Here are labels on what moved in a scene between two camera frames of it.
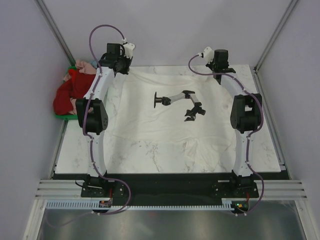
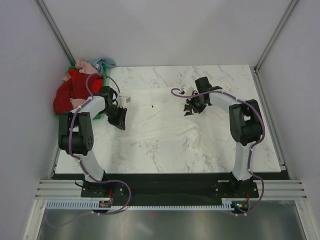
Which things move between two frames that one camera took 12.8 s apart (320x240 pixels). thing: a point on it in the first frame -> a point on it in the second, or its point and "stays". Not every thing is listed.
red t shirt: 75,87 stays
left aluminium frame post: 68,57 stays
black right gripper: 210,65 -> 196,110
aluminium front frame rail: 268,189 stays
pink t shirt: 84,67 stays
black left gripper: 128,61 -> 120,121
